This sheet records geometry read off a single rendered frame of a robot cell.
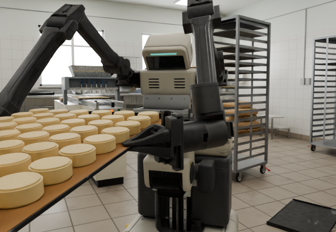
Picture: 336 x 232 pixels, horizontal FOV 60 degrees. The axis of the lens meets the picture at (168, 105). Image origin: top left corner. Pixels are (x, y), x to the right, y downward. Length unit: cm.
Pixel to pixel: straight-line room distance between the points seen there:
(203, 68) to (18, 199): 52
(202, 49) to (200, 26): 9
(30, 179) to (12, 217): 4
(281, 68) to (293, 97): 69
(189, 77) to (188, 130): 81
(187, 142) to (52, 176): 25
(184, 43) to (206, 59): 57
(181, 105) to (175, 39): 30
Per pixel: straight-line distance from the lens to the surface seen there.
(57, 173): 37
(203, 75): 70
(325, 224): 269
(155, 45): 133
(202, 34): 80
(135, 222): 184
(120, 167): 325
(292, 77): 652
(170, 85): 135
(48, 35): 103
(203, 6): 88
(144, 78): 139
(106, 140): 46
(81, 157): 41
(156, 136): 49
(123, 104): 311
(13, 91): 94
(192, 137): 52
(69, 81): 380
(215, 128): 56
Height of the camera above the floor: 108
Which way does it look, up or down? 4 degrees down
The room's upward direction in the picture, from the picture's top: straight up
